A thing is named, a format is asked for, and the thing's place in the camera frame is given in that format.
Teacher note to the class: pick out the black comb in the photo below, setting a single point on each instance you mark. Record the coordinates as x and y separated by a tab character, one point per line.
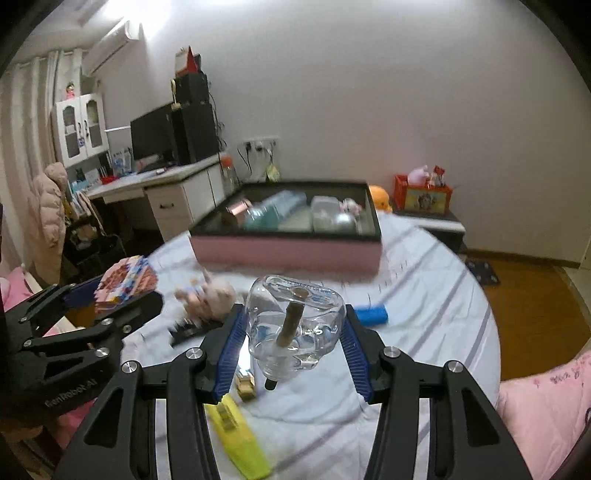
184	331

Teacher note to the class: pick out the pink quilt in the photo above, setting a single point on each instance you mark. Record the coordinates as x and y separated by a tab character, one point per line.
545	406

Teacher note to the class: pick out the beige curtain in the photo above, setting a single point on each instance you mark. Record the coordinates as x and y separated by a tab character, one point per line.
18	138

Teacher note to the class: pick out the white wall socket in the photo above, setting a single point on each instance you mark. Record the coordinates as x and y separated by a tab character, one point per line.
258	142

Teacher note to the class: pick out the pink pig figurine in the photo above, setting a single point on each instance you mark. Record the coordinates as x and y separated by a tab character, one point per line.
207	300

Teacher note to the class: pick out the orange octopus plush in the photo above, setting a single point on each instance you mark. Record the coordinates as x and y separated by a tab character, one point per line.
381	198

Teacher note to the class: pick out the black computer monitor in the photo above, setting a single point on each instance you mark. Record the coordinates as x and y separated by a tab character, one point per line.
152	134

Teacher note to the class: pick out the wall power outlet with plugs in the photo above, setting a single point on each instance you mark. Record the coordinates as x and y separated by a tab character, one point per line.
244	159

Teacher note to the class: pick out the clear glass bottle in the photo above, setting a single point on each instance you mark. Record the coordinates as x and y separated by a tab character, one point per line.
323	332

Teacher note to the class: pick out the pink puffer jacket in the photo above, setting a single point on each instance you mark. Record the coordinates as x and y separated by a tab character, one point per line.
46	217

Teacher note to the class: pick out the dark patterned slipper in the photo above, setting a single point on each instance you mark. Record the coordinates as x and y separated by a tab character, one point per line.
482	272

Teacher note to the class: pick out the white round table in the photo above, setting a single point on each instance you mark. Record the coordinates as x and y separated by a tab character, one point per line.
415	300

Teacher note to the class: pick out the small pink doll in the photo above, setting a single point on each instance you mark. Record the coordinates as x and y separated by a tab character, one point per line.
70	91

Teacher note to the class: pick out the white rounded plastic case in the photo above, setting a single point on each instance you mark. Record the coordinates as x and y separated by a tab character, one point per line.
325	210

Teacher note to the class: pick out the colourful patterned pouch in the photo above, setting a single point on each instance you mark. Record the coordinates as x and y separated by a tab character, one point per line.
124	281

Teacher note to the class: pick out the clear plastic floss box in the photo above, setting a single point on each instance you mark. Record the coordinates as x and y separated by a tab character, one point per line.
286	205

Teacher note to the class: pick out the gold lipstick tube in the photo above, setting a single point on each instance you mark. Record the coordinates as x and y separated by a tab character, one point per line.
244	385

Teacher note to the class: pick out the black chair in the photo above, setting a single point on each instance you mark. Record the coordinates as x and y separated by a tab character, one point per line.
97	249

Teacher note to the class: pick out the rose gold tin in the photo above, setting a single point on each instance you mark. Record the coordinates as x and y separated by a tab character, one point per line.
236	213

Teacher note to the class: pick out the white desk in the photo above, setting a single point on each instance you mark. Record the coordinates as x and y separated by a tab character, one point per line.
184	194

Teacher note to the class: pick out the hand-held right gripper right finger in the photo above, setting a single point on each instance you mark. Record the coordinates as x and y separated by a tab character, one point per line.
355	355

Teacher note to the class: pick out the white pink block cat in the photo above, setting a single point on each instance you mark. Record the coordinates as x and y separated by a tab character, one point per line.
351	205

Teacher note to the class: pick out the white round jar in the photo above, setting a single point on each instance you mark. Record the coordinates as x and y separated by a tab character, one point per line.
347	224

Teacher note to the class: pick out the black speaker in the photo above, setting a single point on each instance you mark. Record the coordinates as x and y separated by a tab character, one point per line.
191	90

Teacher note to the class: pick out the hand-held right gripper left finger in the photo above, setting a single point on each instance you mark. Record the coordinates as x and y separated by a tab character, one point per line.
231	350

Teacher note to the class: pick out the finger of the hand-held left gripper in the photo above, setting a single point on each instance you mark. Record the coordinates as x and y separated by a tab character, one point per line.
81	294
134	310

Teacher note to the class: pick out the yellow highlighter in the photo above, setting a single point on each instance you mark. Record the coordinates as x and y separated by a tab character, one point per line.
244	447

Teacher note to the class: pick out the black keyboard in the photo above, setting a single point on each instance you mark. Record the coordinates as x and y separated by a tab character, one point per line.
154	167

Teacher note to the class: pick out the yellow snack bag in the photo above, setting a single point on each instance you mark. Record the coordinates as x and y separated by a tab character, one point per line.
273	173

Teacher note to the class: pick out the white glass door cabinet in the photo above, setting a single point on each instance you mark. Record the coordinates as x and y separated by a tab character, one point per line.
60	143

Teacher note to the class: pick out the pink storage box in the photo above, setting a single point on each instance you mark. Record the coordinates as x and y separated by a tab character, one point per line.
286	256

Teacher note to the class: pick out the red cap bottle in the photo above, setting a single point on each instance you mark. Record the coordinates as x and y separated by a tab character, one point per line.
228	175

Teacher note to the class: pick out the red storage crate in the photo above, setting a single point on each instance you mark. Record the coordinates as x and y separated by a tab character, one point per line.
422	198

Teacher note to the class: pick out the pink plush toy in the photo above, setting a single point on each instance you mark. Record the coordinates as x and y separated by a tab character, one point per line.
418	175

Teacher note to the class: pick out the white air conditioner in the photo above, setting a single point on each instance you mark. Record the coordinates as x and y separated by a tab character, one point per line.
111	48

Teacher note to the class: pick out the red white box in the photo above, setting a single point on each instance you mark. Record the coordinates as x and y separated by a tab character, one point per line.
184	62

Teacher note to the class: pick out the blue marker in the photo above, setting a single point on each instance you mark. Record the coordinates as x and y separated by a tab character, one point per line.
371	315

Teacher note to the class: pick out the black computer tower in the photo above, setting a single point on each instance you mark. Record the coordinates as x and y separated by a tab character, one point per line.
194	134

